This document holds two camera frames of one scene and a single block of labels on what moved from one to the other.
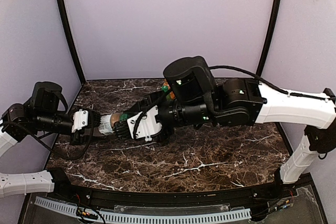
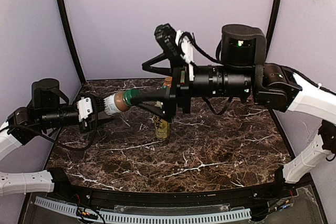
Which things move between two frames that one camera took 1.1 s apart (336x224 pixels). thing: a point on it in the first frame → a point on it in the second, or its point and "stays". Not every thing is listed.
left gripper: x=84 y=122 → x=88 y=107
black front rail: x=287 y=182 stays
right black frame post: x=271 y=24 stays
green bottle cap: x=123 y=117 → x=129 y=94
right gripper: x=146 y=100 → x=179 y=87
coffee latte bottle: x=107 y=123 → x=115 y=104
